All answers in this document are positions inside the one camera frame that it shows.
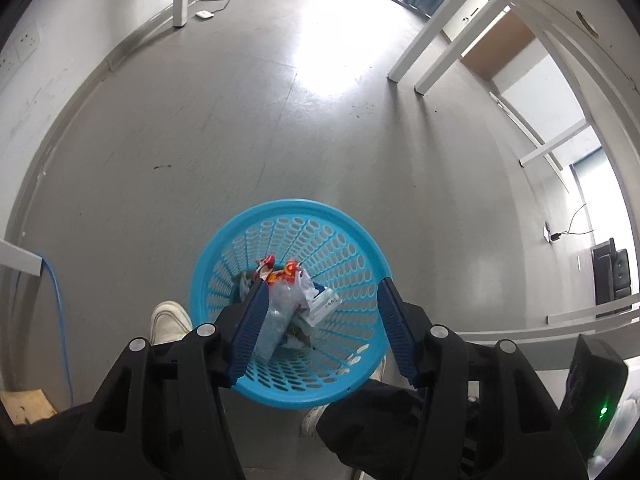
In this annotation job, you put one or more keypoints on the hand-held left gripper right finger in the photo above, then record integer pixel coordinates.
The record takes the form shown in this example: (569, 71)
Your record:
(395, 332)

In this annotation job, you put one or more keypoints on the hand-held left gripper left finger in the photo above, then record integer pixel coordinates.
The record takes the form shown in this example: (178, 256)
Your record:
(250, 330)

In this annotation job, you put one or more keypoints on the red printed plastic wrapper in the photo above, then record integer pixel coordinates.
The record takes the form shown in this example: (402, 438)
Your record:
(282, 272)

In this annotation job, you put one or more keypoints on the white paper carton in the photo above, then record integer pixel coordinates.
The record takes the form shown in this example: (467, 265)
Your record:
(322, 305)

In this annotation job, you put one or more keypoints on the blue plastic basket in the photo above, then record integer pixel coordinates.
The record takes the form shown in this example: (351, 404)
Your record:
(320, 240)

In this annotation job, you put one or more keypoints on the person's left white shoe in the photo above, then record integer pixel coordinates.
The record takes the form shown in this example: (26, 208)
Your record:
(170, 320)

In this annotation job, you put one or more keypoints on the person's white shoe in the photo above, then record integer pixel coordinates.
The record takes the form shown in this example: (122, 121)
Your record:
(170, 320)
(311, 422)

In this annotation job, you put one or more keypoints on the person's black pants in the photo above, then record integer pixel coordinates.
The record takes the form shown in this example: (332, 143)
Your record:
(370, 420)

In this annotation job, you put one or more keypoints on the person's right white shoe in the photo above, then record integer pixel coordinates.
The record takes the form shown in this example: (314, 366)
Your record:
(311, 422)

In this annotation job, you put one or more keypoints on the black sofa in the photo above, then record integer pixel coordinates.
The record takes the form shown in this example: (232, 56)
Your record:
(612, 270)

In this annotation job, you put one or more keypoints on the cardboard piece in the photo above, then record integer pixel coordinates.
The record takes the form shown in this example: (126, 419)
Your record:
(25, 405)

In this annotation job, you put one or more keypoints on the white table crossbar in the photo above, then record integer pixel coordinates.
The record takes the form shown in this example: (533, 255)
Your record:
(555, 142)

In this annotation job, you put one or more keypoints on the white board edge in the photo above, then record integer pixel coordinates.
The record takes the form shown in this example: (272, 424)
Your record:
(20, 257)

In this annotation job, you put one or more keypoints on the brown wooden wardrobe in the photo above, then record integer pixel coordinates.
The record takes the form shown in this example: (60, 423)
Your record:
(497, 45)

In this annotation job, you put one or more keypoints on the white power adapter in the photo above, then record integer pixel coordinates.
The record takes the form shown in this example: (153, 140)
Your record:
(203, 14)

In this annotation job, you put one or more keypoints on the black wall charger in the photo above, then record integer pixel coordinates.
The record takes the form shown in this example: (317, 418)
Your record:
(552, 235)

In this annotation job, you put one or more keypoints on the white wall socket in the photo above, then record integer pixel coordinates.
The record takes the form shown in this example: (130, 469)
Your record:
(29, 40)
(7, 60)

